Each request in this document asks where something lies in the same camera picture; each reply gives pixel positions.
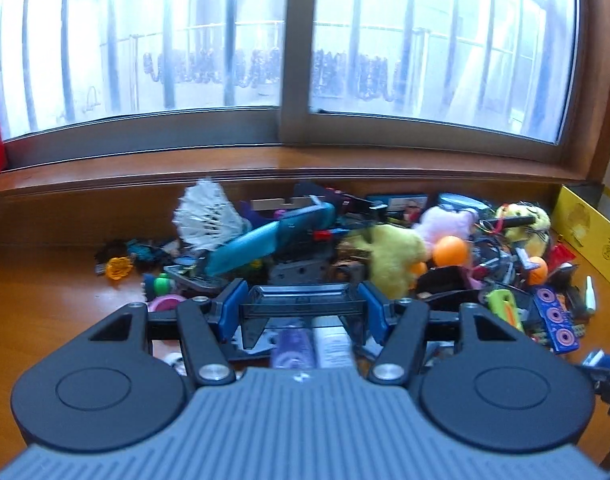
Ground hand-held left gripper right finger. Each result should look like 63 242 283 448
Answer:
359 279 525 388

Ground blue block pink circles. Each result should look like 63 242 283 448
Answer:
532 286 582 354

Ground black flat box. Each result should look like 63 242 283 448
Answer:
292 182 346 201

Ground wooden desktop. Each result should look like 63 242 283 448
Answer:
0 240 610 466

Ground white feather shuttlecock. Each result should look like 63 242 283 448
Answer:
172 178 251 251

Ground yellow cardboard box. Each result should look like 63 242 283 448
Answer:
552 185 610 286

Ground grey perforated plastic block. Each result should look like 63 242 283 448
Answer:
269 260 333 286

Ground window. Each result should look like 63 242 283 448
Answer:
0 0 586 166

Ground wooden window sill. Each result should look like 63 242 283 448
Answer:
0 140 591 196

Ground teal handle tool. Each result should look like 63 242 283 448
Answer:
205 203 336 277

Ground green orange utility knife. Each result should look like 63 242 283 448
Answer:
486 290 528 331

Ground dark translucent tray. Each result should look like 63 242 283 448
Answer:
239 283 370 352

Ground green black spinning top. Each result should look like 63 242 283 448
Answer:
144 274 178 297

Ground red plastic piece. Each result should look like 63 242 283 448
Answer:
549 242 576 268

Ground grey studded plate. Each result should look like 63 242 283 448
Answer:
165 262 226 293

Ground purple correction tape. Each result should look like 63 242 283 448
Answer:
270 329 316 370

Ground large yellow plush toy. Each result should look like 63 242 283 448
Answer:
345 225 428 298

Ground white tube bottle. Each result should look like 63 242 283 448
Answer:
312 316 356 370

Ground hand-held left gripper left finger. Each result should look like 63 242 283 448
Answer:
87 279 250 389

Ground dark teal box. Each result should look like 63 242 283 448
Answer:
366 191 430 213

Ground orange plastic piece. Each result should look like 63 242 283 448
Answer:
106 256 133 281

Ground pink plush toy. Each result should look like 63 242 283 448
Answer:
415 205 478 246

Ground teal frilly hair tie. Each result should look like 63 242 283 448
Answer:
126 240 163 263

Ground blue grey oval case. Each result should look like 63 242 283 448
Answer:
437 191 492 211

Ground notched wooden block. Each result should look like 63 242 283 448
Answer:
251 196 318 211

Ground yellow plush chick keychain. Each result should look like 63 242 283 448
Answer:
495 201 552 261

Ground black frilly hair tie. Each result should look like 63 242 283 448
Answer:
96 239 130 263

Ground orange ping pong ball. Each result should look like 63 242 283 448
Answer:
432 236 469 267
528 256 549 285

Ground brown round motor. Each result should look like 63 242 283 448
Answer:
335 260 366 286

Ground pink plastic ring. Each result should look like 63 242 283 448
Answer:
149 295 187 315

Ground black curved case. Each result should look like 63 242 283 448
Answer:
420 265 481 311

